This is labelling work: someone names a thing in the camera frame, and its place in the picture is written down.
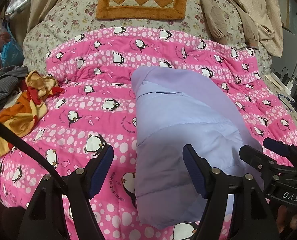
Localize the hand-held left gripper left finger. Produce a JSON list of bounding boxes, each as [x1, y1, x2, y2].
[[18, 144, 114, 240]]

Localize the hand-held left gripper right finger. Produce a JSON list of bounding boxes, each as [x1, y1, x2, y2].
[[183, 144, 280, 240]]

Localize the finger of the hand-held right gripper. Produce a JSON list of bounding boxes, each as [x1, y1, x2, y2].
[[263, 137, 297, 168], [239, 145, 297, 178]]

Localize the lilac puffer jacket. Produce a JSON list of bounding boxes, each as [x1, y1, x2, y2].
[[131, 66, 264, 229]]

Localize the person's right hand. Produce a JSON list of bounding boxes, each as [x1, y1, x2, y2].
[[276, 202, 297, 235]]

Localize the white power strip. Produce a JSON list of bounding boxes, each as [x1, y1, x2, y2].
[[266, 72, 296, 91]]

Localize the orange yellow red fleece blanket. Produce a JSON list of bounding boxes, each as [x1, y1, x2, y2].
[[0, 70, 64, 159]]

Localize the grey appliance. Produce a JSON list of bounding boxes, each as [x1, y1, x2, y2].
[[281, 27, 297, 63]]

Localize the pink penguin printed blanket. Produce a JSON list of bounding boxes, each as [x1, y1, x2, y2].
[[0, 26, 297, 240]]

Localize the grey striped garment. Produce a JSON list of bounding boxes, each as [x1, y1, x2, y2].
[[0, 66, 29, 115]]

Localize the beige pants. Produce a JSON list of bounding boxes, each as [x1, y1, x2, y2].
[[181, 0, 261, 48]]

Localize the blue plastic bag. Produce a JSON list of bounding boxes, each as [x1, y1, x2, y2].
[[0, 35, 24, 66]]

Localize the floral quilt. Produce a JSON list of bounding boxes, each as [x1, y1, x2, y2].
[[22, 0, 297, 143]]

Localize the orange checkered mat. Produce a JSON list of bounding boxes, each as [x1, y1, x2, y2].
[[96, 0, 188, 20]]

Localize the beige curtain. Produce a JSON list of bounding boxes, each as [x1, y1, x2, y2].
[[11, 0, 81, 38]]

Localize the clear plastic bag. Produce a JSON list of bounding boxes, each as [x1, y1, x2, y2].
[[5, 0, 29, 18]]

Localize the dark blue cord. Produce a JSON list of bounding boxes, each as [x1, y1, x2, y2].
[[278, 93, 297, 111]]

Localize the black charger cable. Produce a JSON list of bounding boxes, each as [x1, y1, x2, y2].
[[276, 66, 293, 83]]

